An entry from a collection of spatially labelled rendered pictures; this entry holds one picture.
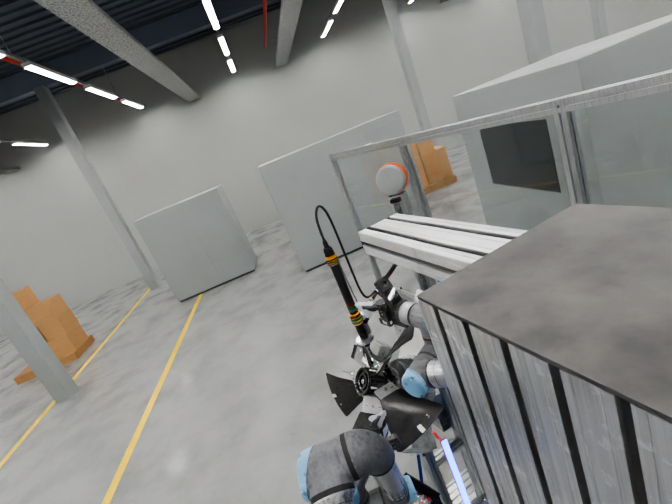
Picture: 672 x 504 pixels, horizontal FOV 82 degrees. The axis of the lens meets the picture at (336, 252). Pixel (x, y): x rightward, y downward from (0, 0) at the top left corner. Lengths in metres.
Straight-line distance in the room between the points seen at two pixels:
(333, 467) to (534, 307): 0.82
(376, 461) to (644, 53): 2.80
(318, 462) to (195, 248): 7.74
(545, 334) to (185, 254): 8.50
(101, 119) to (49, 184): 2.60
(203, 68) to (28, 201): 6.78
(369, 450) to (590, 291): 0.82
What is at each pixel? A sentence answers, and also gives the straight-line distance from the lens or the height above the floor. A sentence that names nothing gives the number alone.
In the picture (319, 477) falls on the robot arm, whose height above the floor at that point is 1.47.
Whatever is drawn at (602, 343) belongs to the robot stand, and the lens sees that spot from 0.32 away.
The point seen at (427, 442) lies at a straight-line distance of 1.76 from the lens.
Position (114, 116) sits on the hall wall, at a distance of 14.15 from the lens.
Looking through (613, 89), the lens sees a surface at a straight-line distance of 1.31.
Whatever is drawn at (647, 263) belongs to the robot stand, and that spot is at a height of 2.03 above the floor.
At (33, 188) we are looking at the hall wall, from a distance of 15.17.
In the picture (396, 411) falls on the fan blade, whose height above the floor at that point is 1.19.
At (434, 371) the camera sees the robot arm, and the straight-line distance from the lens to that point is 1.07.
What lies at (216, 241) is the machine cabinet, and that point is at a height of 0.94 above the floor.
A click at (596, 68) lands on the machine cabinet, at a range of 2.97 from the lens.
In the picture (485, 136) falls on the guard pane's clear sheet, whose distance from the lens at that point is 1.63.
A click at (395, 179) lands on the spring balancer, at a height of 1.88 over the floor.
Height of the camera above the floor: 2.22
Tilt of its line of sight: 17 degrees down
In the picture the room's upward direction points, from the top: 22 degrees counter-clockwise
